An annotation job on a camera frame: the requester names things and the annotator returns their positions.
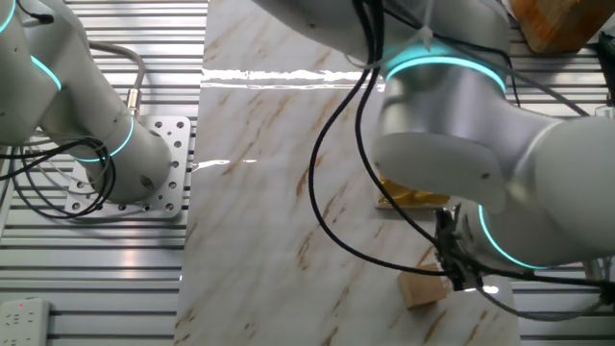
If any thick grey cable with connector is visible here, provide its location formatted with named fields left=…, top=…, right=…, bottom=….
left=87, top=40, right=147, bottom=119

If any brown cardboard box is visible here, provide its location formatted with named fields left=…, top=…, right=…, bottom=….
left=508, top=0, right=615, bottom=54

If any marble pattern board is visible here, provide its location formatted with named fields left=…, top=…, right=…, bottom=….
left=173, top=0, right=523, bottom=346

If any small wooden block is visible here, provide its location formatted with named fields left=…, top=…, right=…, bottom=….
left=397, top=262, right=454, bottom=309

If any white power strip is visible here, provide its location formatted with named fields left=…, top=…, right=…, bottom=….
left=0, top=296, right=52, bottom=346

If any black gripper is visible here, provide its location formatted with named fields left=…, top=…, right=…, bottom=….
left=434, top=204, right=481, bottom=292

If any gold tissue pack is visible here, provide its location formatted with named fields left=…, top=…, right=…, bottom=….
left=375, top=175, right=452, bottom=210

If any thin black looped cable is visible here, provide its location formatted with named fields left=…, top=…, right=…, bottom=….
left=0, top=136, right=117, bottom=220

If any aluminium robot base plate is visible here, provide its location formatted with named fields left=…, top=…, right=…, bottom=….
left=64, top=114, right=192, bottom=221

